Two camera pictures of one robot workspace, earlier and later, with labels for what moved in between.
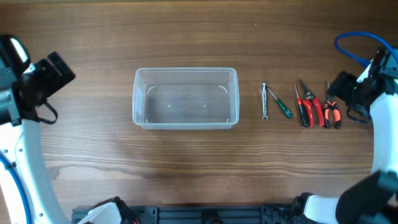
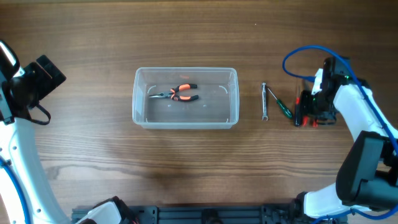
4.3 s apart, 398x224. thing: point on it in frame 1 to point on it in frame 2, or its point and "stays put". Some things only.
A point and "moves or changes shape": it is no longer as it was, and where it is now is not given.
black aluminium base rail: (204, 214) stays put
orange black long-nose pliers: (330, 105) moves or changes shape
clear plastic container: (185, 98) stays put
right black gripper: (343, 86) to (306, 106)
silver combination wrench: (264, 97) stays put
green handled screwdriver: (286, 112) stays put
